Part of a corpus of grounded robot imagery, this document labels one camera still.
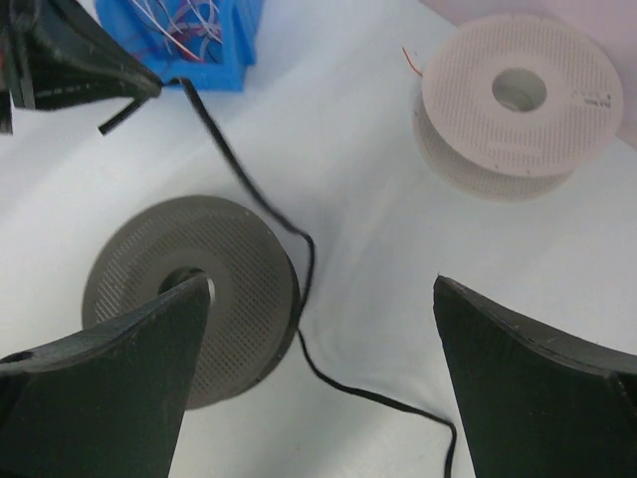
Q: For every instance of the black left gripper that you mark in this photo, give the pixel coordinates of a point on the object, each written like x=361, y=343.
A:
x=55, y=55

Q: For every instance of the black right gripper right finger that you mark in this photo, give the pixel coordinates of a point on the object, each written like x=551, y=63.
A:
x=535, y=401

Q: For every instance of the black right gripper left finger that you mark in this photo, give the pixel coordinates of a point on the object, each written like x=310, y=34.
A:
x=107, y=401

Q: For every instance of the black filament spool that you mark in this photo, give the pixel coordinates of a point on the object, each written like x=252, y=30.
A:
x=231, y=279

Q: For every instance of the blue plastic bin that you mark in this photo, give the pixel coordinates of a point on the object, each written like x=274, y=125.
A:
x=211, y=43

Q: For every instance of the white perforated filament spool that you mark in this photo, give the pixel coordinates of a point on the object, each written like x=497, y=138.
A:
x=512, y=104

